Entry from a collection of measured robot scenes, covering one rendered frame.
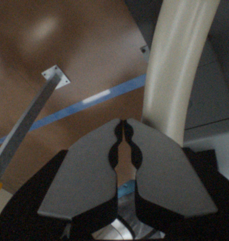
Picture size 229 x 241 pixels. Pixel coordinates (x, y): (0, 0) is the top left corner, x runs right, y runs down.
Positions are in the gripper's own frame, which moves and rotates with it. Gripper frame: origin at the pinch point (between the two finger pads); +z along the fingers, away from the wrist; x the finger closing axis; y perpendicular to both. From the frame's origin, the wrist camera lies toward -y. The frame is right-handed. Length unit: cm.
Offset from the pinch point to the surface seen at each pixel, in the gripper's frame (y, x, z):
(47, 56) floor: 12, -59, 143
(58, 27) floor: -9, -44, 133
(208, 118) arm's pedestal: 23, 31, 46
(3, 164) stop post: 61, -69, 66
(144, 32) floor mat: -3, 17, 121
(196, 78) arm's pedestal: 15, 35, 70
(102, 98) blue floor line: 54, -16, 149
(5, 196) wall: 428, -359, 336
